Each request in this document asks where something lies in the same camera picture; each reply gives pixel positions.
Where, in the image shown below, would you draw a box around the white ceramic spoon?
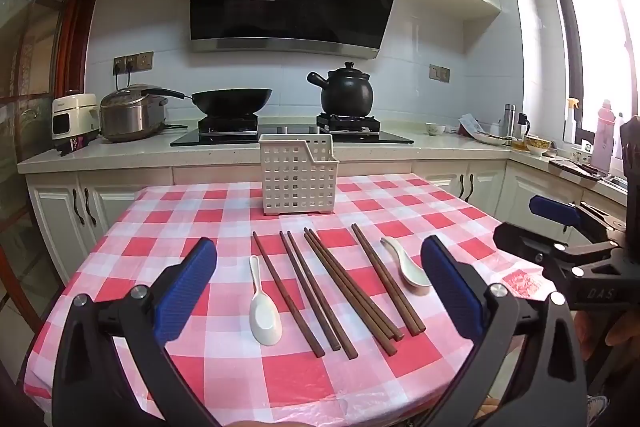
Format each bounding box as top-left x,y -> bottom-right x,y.
380,236 -> 432,295
248,255 -> 284,347

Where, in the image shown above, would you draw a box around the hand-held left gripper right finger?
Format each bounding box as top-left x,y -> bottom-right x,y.
420,235 -> 588,427

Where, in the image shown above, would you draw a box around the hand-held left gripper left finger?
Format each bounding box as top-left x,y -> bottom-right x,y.
52,237 -> 236,427

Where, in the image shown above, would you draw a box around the black wok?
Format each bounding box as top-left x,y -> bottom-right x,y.
142,87 -> 274,116

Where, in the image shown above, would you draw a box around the red white checked tablecloth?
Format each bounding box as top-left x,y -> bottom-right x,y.
22,174 -> 558,427

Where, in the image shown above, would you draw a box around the pink bottle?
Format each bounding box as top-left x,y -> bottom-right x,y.
592,100 -> 615,172

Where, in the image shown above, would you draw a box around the black clay pot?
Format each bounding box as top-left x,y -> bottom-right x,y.
306,61 -> 375,116

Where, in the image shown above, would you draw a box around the white sneaker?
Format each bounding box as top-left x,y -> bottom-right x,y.
585,394 -> 611,427

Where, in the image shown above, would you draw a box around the dark tray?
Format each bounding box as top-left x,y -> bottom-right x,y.
550,159 -> 603,180

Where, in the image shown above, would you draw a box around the silver pressure cooker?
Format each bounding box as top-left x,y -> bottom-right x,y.
99,83 -> 170,142

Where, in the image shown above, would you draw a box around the white kitchen counter unit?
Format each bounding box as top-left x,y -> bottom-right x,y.
16,119 -> 631,288

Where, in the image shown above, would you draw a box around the wooden framed glass door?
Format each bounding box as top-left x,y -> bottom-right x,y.
0,0 -> 96,358

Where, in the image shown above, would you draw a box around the white perforated plastic basket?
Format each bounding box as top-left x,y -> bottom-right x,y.
258,133 -> 341,215

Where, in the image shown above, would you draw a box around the person's right hand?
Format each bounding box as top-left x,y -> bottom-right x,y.
575,311 -> 640,360

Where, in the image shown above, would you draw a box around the black glass gas cooktop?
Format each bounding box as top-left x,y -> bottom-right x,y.
170,114 -> 415,148

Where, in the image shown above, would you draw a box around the dark framed window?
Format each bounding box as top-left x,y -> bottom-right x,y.
547,0 -> 640,148

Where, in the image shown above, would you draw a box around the clear spray bottle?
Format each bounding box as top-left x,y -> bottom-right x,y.
564,97 -> 582,144

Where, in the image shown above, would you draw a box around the black pink packet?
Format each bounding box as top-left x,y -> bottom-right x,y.
55,136 -> 87,156

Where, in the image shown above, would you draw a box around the white plate with paper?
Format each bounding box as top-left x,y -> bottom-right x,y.
459,113 -> 516,146

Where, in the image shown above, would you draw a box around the white rice cooker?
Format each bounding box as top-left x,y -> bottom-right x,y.
51,93 -> 101,152

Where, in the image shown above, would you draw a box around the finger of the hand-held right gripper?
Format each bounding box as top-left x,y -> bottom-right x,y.
529,194 -> 628,233
493,222 -> 623,280

